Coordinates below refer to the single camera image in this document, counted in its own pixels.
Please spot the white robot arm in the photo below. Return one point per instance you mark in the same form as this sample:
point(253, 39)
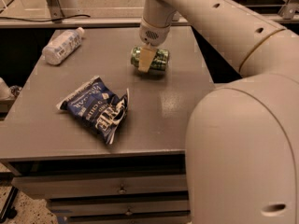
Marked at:
point(242, 139)

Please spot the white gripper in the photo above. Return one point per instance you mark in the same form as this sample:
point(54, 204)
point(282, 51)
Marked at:
point(153, 34)

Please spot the bottom grey drawer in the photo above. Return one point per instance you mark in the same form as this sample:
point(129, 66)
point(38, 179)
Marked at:
point(163, 218)

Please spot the grey drawer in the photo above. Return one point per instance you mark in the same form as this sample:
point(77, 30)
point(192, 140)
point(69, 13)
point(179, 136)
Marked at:
point(99, 207)
point(76, 186)
point(163, 218)

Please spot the top grey drawer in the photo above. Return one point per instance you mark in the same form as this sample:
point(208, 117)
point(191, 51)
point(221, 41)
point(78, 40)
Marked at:
point(76, 186)

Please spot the middle grey drawer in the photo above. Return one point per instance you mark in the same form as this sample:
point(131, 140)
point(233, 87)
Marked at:
point(99, 207)

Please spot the grey drawer cabinet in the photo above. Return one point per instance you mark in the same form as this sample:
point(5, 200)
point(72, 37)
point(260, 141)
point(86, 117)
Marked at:
point(101, 142)

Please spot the white object at left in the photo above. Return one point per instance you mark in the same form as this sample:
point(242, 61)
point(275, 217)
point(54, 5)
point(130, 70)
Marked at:
point(5, 91)

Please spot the grey metal rail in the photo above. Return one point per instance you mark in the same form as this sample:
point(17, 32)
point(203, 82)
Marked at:
point(87, 22)

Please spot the green soda can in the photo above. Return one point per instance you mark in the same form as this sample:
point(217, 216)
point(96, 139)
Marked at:
point(160, 61)

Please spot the blue chip bag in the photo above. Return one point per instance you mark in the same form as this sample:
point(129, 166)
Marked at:
point(97, 107)

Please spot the white plastic bottle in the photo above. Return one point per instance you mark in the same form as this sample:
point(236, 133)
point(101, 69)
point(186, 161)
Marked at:
point(63, 45)

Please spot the metal bracket post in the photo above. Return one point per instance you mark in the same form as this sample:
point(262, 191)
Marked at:
point(55, 9)

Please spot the black stand leg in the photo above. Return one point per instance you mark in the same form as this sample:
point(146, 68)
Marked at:
point(8, 211)

